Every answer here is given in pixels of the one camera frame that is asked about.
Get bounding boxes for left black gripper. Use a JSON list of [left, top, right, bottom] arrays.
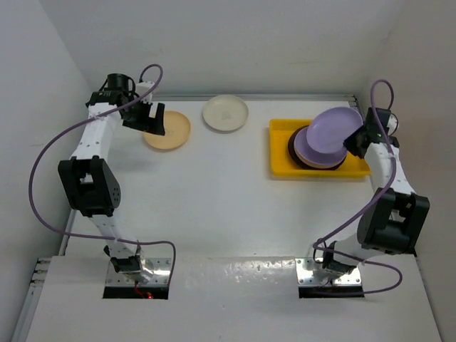
[[123, 95, 165, 135]]

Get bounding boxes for purple plate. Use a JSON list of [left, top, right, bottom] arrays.
[[292, 126, 347, 168], [306, 107, 363, 154]]

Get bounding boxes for steel plate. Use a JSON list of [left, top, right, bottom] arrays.
[[287, 126, 348, 170]]

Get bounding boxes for orange plate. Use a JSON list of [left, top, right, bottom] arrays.
[[291, 145, 346, 170], [143, 110, 192, 151]]

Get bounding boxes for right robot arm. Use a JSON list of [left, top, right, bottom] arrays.
[[321, 108, 430, 275]]

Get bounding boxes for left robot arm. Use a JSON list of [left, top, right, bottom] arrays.
[[58, 73, 165, 284]]

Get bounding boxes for yellow plastic bin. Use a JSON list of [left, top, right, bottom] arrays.
[[269, 119, 371, 179]]

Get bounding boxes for cream white plate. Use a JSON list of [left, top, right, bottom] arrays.
[[202, 95, 249, 133]]

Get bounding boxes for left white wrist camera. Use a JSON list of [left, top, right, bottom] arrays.
[[135, 81, 155, 104]]

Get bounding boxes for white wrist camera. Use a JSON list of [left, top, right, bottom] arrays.
[[387, 113, 399, 136], [135, 81, 155, 104]]

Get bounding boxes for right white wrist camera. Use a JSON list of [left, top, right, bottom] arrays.
[[387, 113, 399, 136]]

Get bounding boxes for black cable right base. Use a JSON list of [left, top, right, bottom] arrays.
[[312, 242, 328, 268]]

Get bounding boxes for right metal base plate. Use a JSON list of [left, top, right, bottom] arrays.
[[295, 257, 362, 288]]

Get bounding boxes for metal base plate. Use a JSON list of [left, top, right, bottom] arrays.
[[105, 258, 172, 287], [295, 257, 362, 288]]

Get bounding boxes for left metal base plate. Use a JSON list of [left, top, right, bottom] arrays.
[[105, 258, 172, 287]]

